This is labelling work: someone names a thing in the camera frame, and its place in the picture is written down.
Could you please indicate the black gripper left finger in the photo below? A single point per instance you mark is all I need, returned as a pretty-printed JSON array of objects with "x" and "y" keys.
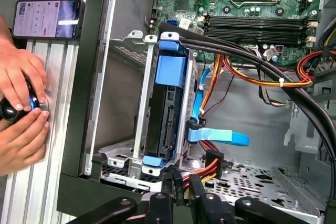
[{"x": 160, "y": 208}]

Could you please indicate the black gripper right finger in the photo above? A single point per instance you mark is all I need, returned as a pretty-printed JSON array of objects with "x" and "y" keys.
[{"x": 212, "y": 208}]

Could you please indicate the hard disk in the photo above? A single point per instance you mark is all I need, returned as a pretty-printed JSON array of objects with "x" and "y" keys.
[{"x": 170, "y": 69}]

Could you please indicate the metal disk bay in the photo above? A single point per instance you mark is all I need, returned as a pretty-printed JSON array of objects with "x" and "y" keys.
[{"x": 141, "y": 103}]

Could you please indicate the person right hand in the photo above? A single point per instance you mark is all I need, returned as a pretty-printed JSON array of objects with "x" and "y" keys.
[{"x": 23, "y": 145}]

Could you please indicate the person left hand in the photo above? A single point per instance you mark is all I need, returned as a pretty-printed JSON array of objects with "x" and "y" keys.
[{"x": 21, "y": 72}]

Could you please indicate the black PC case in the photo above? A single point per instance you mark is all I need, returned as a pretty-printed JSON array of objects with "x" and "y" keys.
[{"x": 76, "y": 103}]

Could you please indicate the black RAM slot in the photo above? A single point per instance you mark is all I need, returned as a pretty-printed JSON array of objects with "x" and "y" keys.
[
  {"x": 257, "y": 36},
  {"x": 257, "y": 21}
]

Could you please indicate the green motherboard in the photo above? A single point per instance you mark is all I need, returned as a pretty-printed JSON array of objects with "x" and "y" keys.
[{"x": 183, "y": 6}]

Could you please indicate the black smartphone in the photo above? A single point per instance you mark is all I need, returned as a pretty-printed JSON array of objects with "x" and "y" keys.
[{"x": 39, "y": 19}]

